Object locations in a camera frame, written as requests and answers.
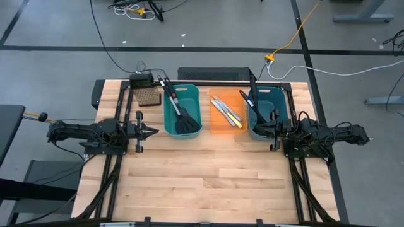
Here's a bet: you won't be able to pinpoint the white floor cable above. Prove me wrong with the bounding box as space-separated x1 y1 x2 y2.
266 59 404 81

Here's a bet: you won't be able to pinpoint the black spatula steel shaft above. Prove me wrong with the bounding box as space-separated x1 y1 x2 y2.
157 74 198 136

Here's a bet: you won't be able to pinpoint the black floor tool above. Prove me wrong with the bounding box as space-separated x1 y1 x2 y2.
147 0 165 23

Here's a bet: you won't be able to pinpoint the grey desk foot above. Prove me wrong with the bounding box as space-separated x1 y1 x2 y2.
364 96 404 107

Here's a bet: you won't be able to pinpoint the plain black ladle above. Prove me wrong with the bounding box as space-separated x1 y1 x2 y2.
248 74 269 127

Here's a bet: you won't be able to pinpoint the black ladle silver-marked handle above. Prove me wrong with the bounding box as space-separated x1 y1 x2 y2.
239 90 263 124

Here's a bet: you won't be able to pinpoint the yellow strap with black knob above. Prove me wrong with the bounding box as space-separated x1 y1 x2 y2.
22 110 57 124

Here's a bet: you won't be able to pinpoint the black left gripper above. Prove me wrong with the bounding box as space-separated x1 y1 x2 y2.
126 110 160 154

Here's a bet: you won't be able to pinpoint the silver table knife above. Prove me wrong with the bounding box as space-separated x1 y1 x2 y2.
216 96 242 122
210 99 237 127

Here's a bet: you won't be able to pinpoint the long black floor cable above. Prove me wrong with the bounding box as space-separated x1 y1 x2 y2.
89 0 168 79

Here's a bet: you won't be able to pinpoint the white and yellow cable bundle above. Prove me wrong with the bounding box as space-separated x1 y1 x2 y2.
107 0 157 21

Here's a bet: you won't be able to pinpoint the tangled black cables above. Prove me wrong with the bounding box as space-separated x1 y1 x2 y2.
381 28 404 51

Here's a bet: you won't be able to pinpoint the grey desk leg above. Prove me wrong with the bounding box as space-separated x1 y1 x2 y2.
333 0 395 25

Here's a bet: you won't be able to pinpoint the teal plastic bin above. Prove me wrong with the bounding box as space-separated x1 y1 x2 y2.
163 83 203 140

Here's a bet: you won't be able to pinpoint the orange translucent plastic tray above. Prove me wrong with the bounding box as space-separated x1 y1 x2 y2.
208 89 248 135

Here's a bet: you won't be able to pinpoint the black side beam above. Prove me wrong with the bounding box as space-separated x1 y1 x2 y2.
0 178 78 202

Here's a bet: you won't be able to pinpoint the black perforated box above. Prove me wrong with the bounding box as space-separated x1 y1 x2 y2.
177 66 257 81

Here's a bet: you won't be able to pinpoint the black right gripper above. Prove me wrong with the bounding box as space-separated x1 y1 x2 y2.
254 108 292 152

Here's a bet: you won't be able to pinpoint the metal box grater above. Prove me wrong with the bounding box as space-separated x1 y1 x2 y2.
129 71 162 107

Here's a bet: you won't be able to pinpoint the black aluminium rig frame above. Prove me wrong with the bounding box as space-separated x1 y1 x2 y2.
75 78 350 227

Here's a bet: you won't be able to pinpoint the blue-grey plastic bin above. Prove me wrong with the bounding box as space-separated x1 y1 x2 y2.
247 86 290 142

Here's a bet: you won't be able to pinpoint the black spatula red-marked handle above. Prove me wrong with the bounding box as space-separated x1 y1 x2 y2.
163 76 200 133

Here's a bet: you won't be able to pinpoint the yellow extension cable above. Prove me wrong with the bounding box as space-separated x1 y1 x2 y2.
264 0 322 62

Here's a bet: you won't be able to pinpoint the gold-handled table knife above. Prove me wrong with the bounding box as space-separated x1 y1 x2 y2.
214 96 243 129

